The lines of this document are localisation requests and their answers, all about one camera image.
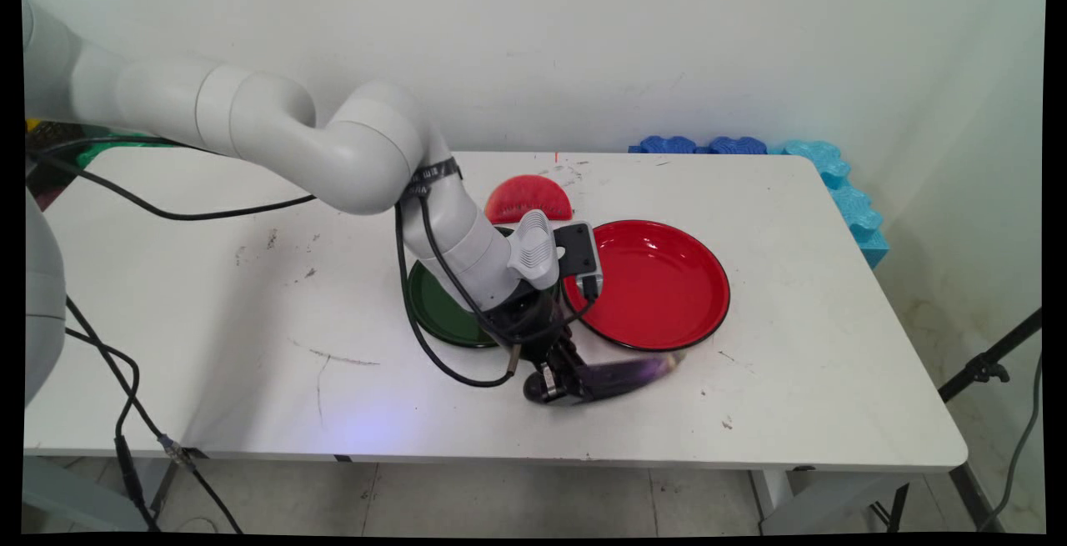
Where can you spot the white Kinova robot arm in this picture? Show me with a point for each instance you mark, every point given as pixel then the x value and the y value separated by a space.
pixel 275 125

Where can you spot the red plate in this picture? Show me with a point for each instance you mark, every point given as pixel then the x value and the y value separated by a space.
pixel 658 288

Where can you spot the purple toy eggplant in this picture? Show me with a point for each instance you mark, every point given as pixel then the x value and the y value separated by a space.
pixel 633 375

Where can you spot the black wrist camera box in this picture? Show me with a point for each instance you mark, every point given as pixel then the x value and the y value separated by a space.
pixel 577 250

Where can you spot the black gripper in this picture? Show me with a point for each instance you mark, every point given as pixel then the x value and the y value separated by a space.
pixel 529 321

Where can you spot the dark blue foam mat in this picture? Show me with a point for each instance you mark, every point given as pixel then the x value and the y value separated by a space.
pixel 667 145
pixel 738 146

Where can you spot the red toy watermelon slice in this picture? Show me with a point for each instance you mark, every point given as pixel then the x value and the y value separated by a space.
pixel 521 196

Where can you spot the green foam mat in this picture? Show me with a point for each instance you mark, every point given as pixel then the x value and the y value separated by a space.
pixel 100 150

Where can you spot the black tripod leg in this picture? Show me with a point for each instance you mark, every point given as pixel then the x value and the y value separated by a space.
pixel 984 371

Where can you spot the dark green plate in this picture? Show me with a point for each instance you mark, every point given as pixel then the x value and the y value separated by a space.
pixel 438 313

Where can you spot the light blue foam mat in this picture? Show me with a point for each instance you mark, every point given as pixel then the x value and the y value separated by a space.
pixel 846 196

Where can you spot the white table leg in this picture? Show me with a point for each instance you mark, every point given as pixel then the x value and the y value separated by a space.
pixel 800 504

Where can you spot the black basket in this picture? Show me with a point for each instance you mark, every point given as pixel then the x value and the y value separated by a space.
pixel 42 175

